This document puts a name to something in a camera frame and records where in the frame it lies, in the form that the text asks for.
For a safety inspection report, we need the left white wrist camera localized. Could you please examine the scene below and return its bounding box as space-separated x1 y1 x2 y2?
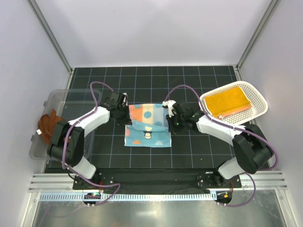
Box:
122 93 128 106

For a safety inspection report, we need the slotted cable duct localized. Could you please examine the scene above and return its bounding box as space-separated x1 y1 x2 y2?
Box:
39 192 217 202

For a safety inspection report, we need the light blue orange towel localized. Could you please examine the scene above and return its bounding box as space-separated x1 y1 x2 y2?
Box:
125 103 171 148

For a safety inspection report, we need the white perforated plastic basket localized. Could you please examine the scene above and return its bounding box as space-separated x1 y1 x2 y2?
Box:
200 81 268 125

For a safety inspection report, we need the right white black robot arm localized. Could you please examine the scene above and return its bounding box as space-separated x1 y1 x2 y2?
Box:
162 100 275 187

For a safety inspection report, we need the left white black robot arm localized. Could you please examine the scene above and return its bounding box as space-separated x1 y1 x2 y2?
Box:
47 91 132 189

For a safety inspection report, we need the dark brown towel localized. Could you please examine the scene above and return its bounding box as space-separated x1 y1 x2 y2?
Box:
38 109 64 145

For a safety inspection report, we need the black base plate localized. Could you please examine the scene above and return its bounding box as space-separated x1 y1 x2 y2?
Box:
72 167 242 192

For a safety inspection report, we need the yellow blue patterned towel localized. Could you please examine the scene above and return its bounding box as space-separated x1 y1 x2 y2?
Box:
202 87 251 118

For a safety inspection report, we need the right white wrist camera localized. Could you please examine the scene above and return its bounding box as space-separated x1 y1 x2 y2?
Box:
162 100 176 117

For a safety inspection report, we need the clear plastic bin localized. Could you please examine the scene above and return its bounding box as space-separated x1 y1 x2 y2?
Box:
29 88 95 160

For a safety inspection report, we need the black grid mat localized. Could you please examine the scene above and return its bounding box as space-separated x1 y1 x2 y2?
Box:
62 66 237 169

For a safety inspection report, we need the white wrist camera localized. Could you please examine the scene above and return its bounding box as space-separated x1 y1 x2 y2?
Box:
122 93 128 106
162 100 176 117

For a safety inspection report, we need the orange polka dot towel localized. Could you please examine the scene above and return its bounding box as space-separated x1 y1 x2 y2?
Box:
216 104 252 119

